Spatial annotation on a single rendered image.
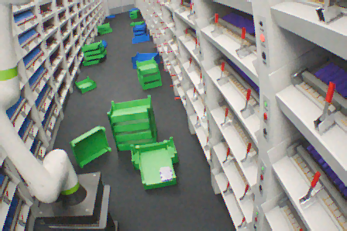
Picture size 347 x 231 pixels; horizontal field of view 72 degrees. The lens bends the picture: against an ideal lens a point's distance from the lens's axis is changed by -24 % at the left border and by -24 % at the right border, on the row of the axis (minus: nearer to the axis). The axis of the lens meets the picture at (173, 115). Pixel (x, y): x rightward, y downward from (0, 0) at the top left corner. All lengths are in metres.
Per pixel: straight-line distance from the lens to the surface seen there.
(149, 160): 1.99
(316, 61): 0.70
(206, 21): 1.29
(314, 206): 0.65
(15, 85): 1.22
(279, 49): 0.63
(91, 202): 1.34
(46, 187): 1.16
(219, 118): 1.35
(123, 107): 2.30
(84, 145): 2.24
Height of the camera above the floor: 1.23
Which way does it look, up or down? 28 degrees down
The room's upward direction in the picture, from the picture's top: 9 degrees counter-clockwise
